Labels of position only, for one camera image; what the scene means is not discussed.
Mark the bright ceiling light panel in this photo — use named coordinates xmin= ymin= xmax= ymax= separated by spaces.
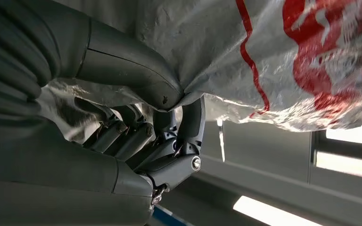
xmin=325 ymin=121 xmax=362 ymax=146
xmin=232 ymin=195 xmax=324 ymax=226
xmin=315 ymin=151 xmax=362 ymax=182

